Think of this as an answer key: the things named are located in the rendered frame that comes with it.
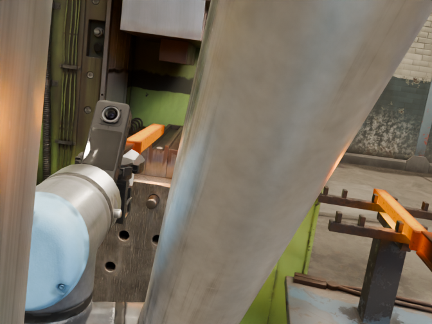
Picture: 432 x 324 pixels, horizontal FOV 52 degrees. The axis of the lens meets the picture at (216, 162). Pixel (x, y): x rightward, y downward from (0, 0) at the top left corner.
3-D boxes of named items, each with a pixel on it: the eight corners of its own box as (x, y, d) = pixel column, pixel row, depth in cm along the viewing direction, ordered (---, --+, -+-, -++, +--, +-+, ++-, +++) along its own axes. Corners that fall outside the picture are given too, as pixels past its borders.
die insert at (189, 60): (186, 63, 119) (188, 41, 118) (158, 60, 119) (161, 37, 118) (193, 65, 149) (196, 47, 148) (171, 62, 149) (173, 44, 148)
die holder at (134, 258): (215, 352, 119) (239, 193, 110) (75, 333, 119) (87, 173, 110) (218, 263, 174) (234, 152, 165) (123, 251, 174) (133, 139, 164)
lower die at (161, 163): (183, 180, 116) (187, 148, 114) (107, 170, 116) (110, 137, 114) (195, 151, 157) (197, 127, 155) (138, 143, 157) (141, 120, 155)
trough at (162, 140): (168, 151, 114) (168, 145, 114) (147, 148, 114) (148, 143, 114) (183, 130, 155) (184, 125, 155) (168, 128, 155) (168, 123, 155)
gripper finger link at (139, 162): (119, 162, 69) (101, 175, 60) (120, 151, 68) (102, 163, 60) (149, 166, 68) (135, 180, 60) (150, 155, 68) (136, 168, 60)
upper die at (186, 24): (200, 40, 108) (205, 0, 107) (119, 29, 108) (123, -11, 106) (207, 49, 150) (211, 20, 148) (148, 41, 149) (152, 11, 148)
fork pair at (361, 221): (364, 227, 88) (366, 217, 88) (335, 222, 89) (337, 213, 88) (345, 196, 111) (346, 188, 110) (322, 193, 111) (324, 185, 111)
